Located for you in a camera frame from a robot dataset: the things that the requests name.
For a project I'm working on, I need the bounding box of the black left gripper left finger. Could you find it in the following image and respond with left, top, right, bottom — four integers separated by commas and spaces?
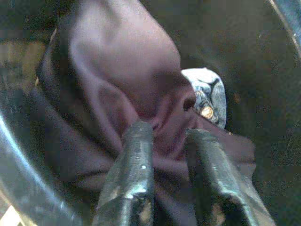
93, 121, 156, 226

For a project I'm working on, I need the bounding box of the brown cloth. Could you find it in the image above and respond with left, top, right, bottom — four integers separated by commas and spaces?
0, 41, 48, 83

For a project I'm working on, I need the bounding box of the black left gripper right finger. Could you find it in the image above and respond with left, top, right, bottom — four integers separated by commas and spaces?
185, 128, 277, 226

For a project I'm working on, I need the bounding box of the black plastic bucket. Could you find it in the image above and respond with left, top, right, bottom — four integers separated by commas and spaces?
0, 0, 301, 226

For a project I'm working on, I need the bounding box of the black garment with white logo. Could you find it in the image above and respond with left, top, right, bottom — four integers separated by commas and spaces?
35, 0, 257, 226

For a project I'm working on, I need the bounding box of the blue denim jeans brass button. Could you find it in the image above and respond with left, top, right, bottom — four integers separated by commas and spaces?
181, 67, 228, 130

